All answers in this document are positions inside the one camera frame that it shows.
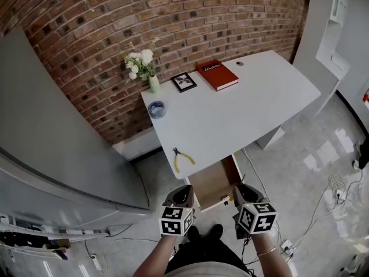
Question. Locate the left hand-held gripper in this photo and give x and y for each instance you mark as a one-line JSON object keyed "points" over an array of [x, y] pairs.
{"points": [[173, 221]]}

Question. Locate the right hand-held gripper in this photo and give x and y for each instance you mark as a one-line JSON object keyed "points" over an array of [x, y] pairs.
{"points": [[256, 218]]}

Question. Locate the person's left forearm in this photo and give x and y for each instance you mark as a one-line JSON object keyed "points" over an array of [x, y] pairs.
{"points": [[155, 258]]}

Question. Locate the person's right forearm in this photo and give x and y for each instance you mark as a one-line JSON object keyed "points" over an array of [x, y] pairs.
{"points": [[271, 264]]}

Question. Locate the person's left black shoe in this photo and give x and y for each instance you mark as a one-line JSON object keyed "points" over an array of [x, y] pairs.
{"points": [[193, 232]]}

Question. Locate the person's black shoe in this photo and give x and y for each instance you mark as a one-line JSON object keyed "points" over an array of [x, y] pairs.
{"points": [[193, 232], [216, 231]]}

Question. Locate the person's right black shoe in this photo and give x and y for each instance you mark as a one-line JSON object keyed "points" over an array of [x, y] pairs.
{"points": [[216, 231]]}

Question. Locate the person's black trousers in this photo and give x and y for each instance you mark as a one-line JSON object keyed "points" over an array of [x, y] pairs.
{"points": [[207, 252]]}

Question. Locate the white power strip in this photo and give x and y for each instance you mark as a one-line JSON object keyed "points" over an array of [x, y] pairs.
{"points": [[288, 245], [96, 262], [341, 195]]}

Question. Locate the person's white shirt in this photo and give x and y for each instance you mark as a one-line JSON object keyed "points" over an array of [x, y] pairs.
{"points": [[207, 273]]}

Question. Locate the white desk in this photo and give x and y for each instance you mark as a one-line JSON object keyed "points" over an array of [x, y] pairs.
{"points": [[230, 117]]}

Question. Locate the pale green vase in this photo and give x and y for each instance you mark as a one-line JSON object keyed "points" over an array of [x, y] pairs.
{"points": [[154, 85]]}

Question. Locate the red book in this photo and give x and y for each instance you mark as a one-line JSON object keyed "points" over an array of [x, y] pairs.
{"points": [[216, 75]]}

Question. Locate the large grey cabinet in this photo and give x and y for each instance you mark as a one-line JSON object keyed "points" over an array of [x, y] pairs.
{"points": [[57, 140]]}

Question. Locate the white flower bouquet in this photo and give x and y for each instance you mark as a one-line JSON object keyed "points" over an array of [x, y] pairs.
{"points": [[145, 56]]}

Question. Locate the white shelf cabinet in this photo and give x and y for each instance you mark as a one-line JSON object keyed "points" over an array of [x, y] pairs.
{"points": [[317, 24]]}

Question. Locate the black picture frame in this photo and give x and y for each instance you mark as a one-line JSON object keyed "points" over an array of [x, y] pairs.
{"points": [[183, 82]]}

